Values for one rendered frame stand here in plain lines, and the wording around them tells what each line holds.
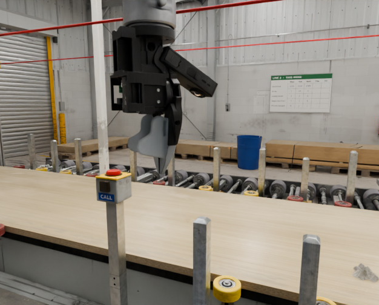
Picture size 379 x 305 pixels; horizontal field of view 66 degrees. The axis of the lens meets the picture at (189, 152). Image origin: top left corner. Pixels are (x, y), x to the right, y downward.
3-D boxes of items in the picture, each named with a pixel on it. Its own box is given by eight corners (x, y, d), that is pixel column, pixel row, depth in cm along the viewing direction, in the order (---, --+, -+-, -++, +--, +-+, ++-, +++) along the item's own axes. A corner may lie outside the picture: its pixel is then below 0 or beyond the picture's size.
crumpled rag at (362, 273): (379, 285, 84) (380, 277, 83) (352, 278, 87) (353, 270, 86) (377, 270, 91) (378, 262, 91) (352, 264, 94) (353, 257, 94)
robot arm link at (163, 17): (160, 10, 47) (188, -6, 40) (161, 40, 47) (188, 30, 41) (114, 2, 43) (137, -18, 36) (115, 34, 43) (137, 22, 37)
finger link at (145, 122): (125, 173, 47) (123, 114, 45) (158, 169, 50) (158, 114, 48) (133, 177, 44) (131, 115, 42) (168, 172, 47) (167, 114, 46)
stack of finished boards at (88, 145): (132, 142, 959) (132, 137, 957) (75, 154, 744) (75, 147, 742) (114, 141, 992) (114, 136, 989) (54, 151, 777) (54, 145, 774)
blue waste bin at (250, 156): (258, 171, 612) (259, 137, 600) (232, 169, 637) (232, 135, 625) (264, 166, 663) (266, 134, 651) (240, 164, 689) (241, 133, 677)
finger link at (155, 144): (133, 177, 44) (131, 115, 42) (168, 172, 47) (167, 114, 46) (141, 181, 41) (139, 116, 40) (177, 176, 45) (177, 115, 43)
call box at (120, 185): (117, 207, 77) (116, 178, 76) (96, 203, 80) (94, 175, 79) (132, 199, 84) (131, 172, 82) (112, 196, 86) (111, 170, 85)
